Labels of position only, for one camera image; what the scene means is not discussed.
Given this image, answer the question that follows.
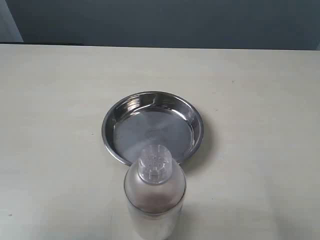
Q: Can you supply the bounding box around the clear plastic shaker bottle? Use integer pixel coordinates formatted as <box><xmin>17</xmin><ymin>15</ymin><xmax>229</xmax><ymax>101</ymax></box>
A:
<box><xmin>123</xmin><ymin>144</ymin><xmax>187</xmax><ymax>240</ymax></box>

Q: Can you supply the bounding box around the round stainless steel plate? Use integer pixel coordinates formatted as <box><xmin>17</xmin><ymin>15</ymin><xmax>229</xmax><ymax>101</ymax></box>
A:
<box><xmin>101</xmin><ymin>91</ymin><xmax>204</xmax><ymax>166</ymax></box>

